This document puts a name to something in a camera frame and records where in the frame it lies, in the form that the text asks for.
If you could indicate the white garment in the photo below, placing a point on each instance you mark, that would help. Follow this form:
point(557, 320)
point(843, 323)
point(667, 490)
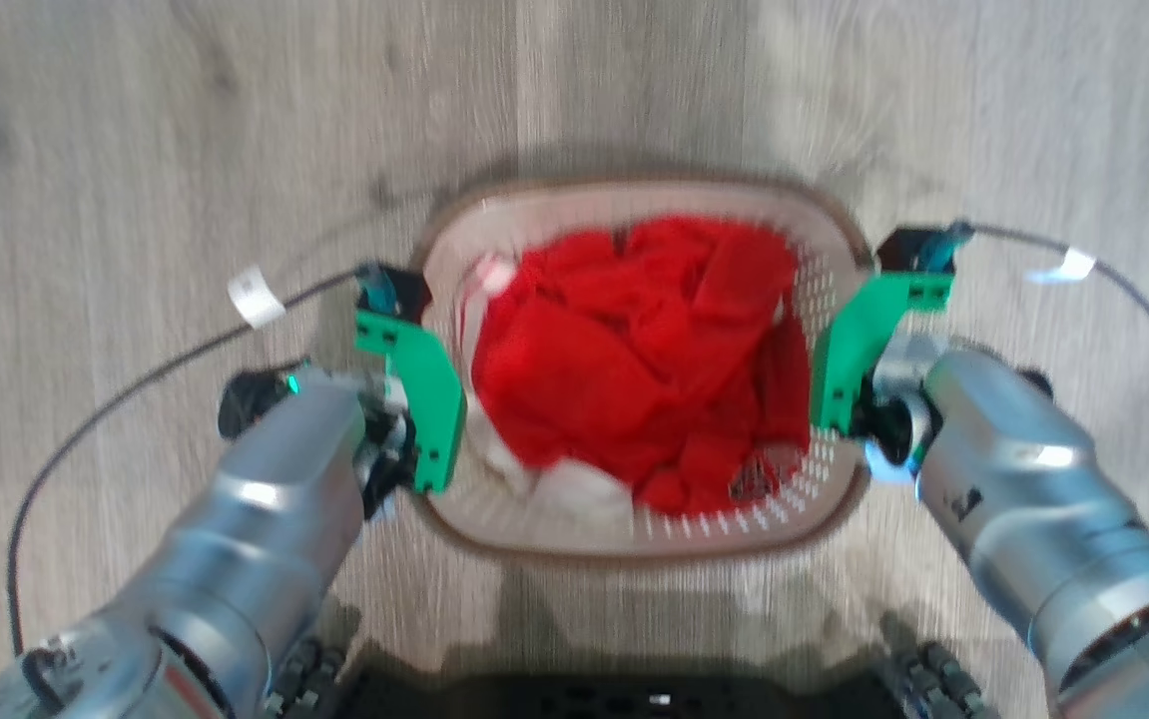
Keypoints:
point(574, 489)

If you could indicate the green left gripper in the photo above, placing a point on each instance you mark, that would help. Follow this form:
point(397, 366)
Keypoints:
point(434, 399)

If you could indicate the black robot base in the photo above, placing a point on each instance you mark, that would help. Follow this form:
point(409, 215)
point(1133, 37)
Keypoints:
point(624, 694)

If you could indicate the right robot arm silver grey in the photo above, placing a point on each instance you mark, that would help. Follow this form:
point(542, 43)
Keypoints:
point(1033, 479)

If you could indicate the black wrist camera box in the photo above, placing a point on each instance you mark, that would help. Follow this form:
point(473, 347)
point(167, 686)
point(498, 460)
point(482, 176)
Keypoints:
point(908, 248)
point(402, 288)

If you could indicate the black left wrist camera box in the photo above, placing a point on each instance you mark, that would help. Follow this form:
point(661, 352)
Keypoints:
point(402, 288)

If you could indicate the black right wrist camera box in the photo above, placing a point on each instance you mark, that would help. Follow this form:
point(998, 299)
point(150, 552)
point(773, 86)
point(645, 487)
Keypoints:
point(908, 248)

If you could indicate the dark patterned garment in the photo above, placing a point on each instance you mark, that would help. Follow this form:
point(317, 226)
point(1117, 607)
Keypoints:
point(764, 479)

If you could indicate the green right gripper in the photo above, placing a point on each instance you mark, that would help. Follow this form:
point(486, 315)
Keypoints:
point(849, 350)

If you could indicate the beige plastic laundry basket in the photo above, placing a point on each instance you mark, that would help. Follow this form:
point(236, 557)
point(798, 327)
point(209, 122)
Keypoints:
point(839, 260)

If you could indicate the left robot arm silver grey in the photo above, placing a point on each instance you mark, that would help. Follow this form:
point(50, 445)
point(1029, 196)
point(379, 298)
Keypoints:
point(245, 539)

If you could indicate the red garment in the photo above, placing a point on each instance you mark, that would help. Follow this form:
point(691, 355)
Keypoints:
point(624, 359)

